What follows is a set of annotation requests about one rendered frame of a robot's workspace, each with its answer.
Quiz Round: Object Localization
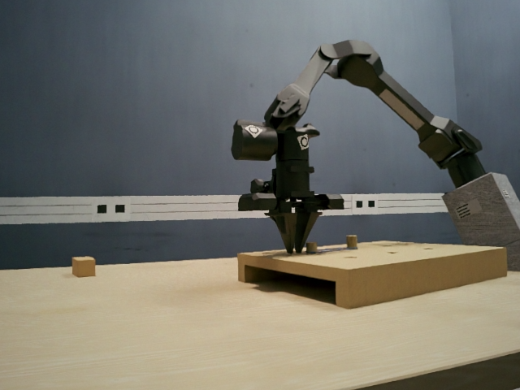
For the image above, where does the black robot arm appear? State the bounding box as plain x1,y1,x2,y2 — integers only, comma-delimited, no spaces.
231,40,486,189

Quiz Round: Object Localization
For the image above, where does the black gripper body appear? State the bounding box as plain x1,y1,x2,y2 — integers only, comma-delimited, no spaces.
238,160,345,213

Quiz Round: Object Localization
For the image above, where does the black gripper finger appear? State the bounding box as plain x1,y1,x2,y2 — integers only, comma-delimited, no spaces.
295,212,323,253
264,212,297,254

